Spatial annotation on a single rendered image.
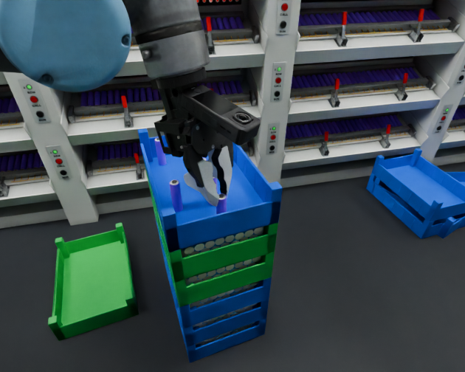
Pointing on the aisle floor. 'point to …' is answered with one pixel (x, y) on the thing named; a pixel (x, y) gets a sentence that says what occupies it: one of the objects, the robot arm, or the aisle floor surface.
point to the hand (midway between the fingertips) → (221, 196)
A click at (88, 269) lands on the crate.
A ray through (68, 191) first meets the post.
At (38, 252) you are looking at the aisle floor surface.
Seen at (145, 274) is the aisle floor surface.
